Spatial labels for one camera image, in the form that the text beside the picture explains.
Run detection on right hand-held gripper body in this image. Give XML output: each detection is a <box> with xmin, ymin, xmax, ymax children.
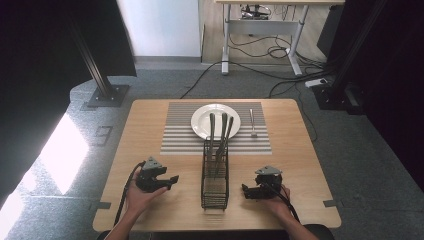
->
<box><xmin>254</xmin><ymin>165</ymin><xmax>284</xmax><ymax>200</ymax></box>

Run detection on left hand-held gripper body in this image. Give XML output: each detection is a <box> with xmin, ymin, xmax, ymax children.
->
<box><xmin>135</xmin><ymin>156</ymin><xmax>168</xmax><ymax>194</ymax></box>

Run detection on person's left hand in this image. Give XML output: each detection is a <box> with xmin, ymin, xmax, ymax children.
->
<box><xmin>125</xmin><ymin>179</ymin><xmax>170</xmax><ymax>215</ymax></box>

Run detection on person's right hand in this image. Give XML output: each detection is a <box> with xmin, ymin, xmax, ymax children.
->
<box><xmin>262</xmin><ymin>185</ymin><xmax>295</xmax><ymax>220</ymax></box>

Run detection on grey striped placemat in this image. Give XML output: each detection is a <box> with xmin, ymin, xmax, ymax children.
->
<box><xmin>159</xmin><ymin>101</ymin><xmax>273</xmax><ymax>156</ymax></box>

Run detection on person's dark clothing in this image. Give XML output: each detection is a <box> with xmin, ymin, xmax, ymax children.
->
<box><xmin>96</xmin><ymin>223</ymin><xmax>336</xmax><ymax>240</ymax></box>

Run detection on grey floor socket cover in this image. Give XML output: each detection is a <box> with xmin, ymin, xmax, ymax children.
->
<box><xmin>94</xmin><ymin>125</ymin><xmax>114</xmax><ymax>147</ymax></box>

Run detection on steel fork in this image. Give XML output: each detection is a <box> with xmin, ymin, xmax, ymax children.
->
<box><xmin>248</xmin><ymin>108</ymin><xmax>259</xmax><ymax>139</ymax></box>

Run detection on steel cutlery piece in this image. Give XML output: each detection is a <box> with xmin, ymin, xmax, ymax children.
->
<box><xmin>208</xmin><ymin>112</ymin><xmax>216</xmax><ymax>163</ymax></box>
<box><xmin>218</xmin><ymin>115</ymin><xmax>235</xmax><ymax>158</ymax></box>
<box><xmin>214</xmin><ymin>112</ymin><xmax>229</xmax><ymax>178</ymax></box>

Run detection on white round plate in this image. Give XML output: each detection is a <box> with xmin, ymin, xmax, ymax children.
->
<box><xmin>190</xmin><ymin>103</ymin><xmax>242</xmax><ymax>141</ymax></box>

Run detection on black metal stand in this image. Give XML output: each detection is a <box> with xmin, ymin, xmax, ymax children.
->
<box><xmin>311</xmin><ymin>0</ymin><xmax>389</xmax><ymax>112</ymax></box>
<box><xmin>66</xmin><ymin>18</ymin><xmax>132</xmax><ymax>110</ymax></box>

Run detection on white-legged wooden desk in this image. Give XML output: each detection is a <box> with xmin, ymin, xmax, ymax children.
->
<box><xmin>214</xmin><ymin>0</ymin><xmax>346</xmax><ymax>77</ymax></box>

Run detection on black curtain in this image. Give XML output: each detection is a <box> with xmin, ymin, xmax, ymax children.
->
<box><xmin>316</xmin><ymin>0</ymin><xmax>424</xmax><ymax>193</ymax></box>
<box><xmin>0</xmin><ymin>0</ymin><xmax>138</xmax><ymax>209</ymax></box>

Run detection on devices under desk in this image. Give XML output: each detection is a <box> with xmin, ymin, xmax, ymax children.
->
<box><xmin>239</xmin><ymin>3</ymin><xmax>272</xmax><ymax>21</ymax></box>

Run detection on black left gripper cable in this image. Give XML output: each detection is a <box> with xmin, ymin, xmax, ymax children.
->
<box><xmin>113</xmin><ymin>160</ymin><xmax>147</xmax><ymax>228</ymax></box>

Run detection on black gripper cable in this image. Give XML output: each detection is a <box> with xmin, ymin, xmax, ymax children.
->
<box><xmin>263</xmin><ymin>181</ymin><xmax>301</xmax><ymax>223</ymax></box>
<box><xmin>113</xmin><ymin>160</ymin><xmax>147</xmax><ymax>228</ymax></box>

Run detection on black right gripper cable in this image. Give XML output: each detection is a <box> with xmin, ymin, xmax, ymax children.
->
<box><xmin>263</xmin><ymin>181</ymin><xmax>301</xmax><ymax>223</ymax></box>

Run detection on black wire cutlery basket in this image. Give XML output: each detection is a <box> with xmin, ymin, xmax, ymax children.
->
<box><xmin>200</xmin><ymin>138</ymin><xmax>230</xmax><ymax>212</ymax></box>

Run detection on black floor cable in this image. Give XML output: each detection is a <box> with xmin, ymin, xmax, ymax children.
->
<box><xmin>267</xmin><ymin>79</ymin><xmax>319</xmax><ymax>143</ymax></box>
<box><xmin>228</xmin><ymin>60</ymin><xmax>336</xmax><ymax>82</ymax></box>
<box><xmin>179</xmin><ymin>60</ymin><xmax>224</xmax><ymax>100</ymax></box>

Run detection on coiled black cable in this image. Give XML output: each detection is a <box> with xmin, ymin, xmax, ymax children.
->
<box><xmin>228</xmin><ymin>33</ymin><xmax>296</xmax><ymax>60</ymax></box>

